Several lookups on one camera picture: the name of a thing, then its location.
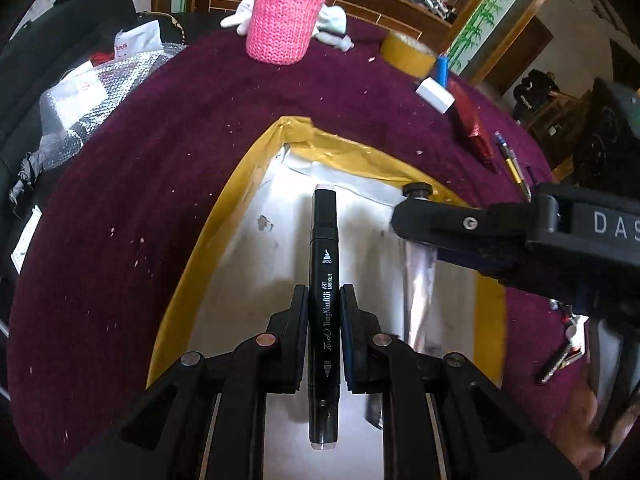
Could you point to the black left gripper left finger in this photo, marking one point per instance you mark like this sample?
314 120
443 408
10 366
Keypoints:
204 418

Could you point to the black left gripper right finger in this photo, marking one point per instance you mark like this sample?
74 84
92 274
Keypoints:
442 417

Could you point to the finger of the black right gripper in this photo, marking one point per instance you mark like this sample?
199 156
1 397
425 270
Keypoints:
489 241

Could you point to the black art marker pen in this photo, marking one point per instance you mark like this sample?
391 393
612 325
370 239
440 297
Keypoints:
324 318

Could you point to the yellow black pen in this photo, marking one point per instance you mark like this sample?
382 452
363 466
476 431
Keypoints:
514 167

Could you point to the metal keys bunch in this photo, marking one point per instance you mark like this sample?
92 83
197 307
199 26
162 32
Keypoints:
572 347

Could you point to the red foil packet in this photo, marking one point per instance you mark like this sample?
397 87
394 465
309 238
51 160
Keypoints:
475 134

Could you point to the yellow taped white tray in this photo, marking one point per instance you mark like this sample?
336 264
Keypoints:
254 249

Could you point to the white eraser box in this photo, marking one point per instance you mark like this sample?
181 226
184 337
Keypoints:
434 94

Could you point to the maroon table cloth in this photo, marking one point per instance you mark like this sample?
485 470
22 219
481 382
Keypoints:
122 221

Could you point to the yellow tape roll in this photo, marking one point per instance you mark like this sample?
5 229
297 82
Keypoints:
407 54

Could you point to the white gloves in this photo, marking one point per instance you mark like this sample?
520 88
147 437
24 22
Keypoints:
330 27

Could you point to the pink knit sleeved bottle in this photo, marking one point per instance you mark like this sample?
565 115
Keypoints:
280 31

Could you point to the silver bubble wrap bag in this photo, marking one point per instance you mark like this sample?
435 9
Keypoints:
72 110

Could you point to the white red paper packet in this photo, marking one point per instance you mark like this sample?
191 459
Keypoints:
141 39

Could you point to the black office chair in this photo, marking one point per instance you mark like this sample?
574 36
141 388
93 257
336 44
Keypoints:
44 50

